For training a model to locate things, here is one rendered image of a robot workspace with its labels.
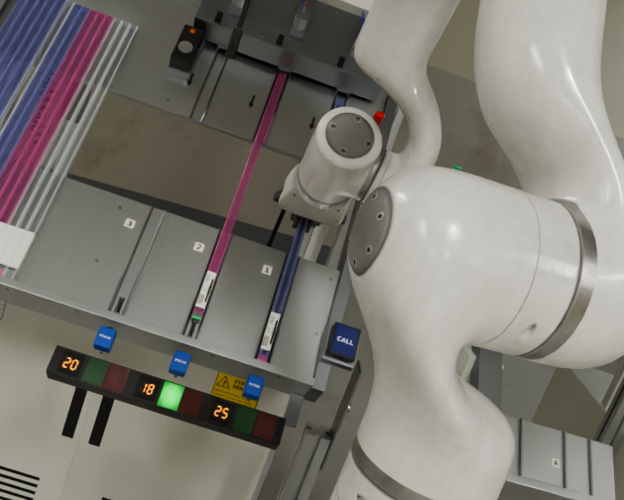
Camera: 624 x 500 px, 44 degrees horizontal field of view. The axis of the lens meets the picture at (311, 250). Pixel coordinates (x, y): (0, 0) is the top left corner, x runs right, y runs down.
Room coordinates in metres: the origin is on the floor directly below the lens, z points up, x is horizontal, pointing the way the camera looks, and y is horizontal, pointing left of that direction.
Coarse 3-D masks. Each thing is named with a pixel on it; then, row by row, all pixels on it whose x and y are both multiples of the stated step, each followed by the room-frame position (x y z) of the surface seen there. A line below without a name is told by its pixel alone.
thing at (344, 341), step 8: (336, 328) 1.09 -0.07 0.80; (344, 328) 1.09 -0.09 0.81; (352, 328) 1.09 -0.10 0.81; (336, 336) 1.08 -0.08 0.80; (344, 336) 1.08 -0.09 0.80; (352, 336) 1.09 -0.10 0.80; (336, 344) 1.07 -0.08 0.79; (344, 344) 1.07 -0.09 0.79; (352, 344) 1.08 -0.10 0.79; (336, 352) 1.06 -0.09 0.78; (344, 352) 1.07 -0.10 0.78; (352, 352) 1.07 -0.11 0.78
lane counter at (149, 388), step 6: (144, 378) 1.01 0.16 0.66; (150, 378) 1.01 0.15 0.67; (138, 384) 1.00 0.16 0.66; (144, 384) 1.00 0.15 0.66; (150, 384) 1.01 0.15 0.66; (156, 384) 1.01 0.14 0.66; (138, 390) 1.00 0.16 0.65; (144, 390) 1.00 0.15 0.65; (150, 390) 1.00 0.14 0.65; (156, 390) 1.00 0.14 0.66; (138, 396) 0.99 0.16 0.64; (144, 396) 0.99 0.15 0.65; (150, 396) 1.00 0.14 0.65
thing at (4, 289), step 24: (0, 288) 1.02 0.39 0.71; (24, 288) 1.01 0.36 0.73; (48, 312) 1.05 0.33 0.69; (72, 312) 1.03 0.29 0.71; (96, 312) 1.02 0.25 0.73; (120, 336) 1.06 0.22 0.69; (144, 336) 1.04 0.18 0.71; (168, 336) 1.03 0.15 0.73; (192, 360) 1.07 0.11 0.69; (216, 360) 1.05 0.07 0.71; (240, 360) 1.04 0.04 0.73; (264, 384) 1.08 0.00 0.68; (288, 384) 1.06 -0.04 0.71; (312, 384) 1.05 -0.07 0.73
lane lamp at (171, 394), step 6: (168, 384) 1.01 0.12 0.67; (174, 384) 1.02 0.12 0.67; (162, 390) 1.01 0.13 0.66; (168, 390) 1.01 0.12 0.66; (174, 390) 1.01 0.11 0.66; (180, 390) 1.01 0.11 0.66; (162, 396) 1.00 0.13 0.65; (168, 396) 1.00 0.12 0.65; (174, 396) 1.01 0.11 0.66; (180, 396) 1.01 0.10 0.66; (162, 402) 1.00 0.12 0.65; (168, 402) 1.00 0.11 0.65; (174, 402) 1.00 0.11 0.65; (168, 408) 0.99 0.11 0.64; (174, 408) 1.00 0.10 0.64
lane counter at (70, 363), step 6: (66, 354) 1.00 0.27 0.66; (72, 354) 1.00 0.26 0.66; (78, 354) 1.00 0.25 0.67; (66, 360) 0.99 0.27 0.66; (72, 360) 0.99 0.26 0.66; (78, 360) 1.00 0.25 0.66; (60, 366) 0.98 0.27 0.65; (66, 366) 0.99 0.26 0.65; (72, 366) 0.99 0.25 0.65; (78, 366) 0.99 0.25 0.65; (66, 372) 0.98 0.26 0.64; (72, 372) 0.99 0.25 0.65; (78, 372) 0.99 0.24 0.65
